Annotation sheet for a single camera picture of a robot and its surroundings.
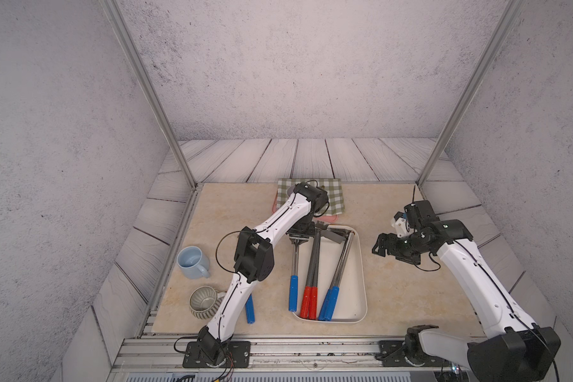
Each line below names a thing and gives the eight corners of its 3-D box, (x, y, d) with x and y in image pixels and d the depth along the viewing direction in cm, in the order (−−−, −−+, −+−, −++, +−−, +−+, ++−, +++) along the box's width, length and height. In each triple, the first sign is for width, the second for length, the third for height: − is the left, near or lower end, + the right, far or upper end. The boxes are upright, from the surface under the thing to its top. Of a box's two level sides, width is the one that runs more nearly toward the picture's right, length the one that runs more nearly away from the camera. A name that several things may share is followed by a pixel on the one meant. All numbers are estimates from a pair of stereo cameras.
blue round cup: (180, 280, 91) (171, 270, 85) (188, 256, 98) (180, 245, 92) (209, 280, 91) (203, 270, 85) (215, 255, 98) (209, 245, 92)
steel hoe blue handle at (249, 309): (247, 324, 81) (246, 322, 79) (245, 298, 87) (244, 295, 85) (255, 322, 82) (254, 320, 79) (252, 296, 87) (251, 293, 85)
